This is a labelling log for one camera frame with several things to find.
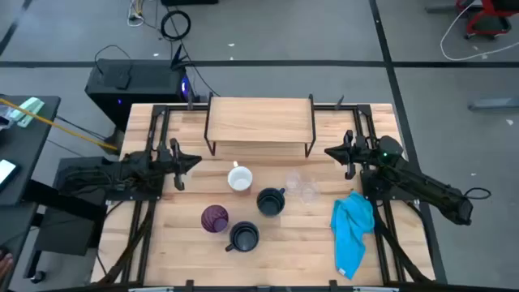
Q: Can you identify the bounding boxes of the black antenna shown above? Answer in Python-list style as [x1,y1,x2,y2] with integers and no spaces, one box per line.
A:
[169,43,190,70]

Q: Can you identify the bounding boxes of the black aluminium rig frame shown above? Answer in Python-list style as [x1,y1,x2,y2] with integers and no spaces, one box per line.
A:
[97,103,435,286]

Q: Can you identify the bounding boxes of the black mug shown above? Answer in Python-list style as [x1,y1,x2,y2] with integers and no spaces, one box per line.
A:
[225,221,260,253]
[255,187,287,218]

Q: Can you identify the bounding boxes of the red mug white inside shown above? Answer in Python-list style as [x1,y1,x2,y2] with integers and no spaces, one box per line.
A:
[226,160,254,192]

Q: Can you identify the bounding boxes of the small black box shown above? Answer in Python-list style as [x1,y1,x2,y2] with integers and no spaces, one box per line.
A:
[115,67,133,91]

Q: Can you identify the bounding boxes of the black desk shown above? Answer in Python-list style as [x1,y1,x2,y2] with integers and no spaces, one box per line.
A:
[0,95,62,208]

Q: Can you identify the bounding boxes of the black computer tower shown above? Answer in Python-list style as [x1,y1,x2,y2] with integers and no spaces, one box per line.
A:
[84,58,192,131]

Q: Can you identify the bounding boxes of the red chair base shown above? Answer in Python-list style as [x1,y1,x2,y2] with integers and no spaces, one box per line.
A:
[455,0,519,41]

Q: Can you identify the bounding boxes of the yellow strap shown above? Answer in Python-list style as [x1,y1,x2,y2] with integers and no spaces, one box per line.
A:
[0,97,119,152]

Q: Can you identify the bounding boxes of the coiled black cable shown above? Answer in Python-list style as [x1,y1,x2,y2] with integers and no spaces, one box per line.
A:
[160,9,192,42]

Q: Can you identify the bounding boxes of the white and yellow cable bundle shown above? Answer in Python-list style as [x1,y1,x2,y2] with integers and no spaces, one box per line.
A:
[127,0,148,28]

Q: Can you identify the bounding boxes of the grey metal bar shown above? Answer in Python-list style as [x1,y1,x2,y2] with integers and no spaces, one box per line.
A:
[468,96,519,112]

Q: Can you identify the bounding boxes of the wooden shelf black metal legs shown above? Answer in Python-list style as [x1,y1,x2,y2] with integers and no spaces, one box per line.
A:
[204,92,317,158]

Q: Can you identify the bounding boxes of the person's hand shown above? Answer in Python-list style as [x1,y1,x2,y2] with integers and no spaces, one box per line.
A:
[0,250,15,281]

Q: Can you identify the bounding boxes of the purple faceted plastic tumbler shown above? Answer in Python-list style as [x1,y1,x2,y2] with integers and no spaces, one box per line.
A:
[200,204,230,234]

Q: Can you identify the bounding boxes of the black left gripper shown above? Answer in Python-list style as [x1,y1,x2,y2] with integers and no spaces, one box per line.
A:
[156,137,203,191]

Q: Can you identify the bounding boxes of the mint green stapler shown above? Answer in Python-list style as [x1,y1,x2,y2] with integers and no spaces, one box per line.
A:
[7,97,45,129]

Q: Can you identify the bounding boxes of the black side cart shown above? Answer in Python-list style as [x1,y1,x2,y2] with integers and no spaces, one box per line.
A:
[23,156,109,285]

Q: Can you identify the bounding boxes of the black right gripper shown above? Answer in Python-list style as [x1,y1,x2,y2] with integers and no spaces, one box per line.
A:
[324,129,380,180]

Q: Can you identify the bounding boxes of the blue cloth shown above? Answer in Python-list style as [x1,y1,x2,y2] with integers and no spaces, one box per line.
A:
[329,190,376,281]

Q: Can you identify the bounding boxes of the smartphone lit screen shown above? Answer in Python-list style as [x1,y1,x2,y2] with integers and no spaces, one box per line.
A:
[0,158,22,192]

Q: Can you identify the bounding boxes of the long white cable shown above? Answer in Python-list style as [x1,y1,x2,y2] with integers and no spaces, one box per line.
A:
[440,0,519,62]

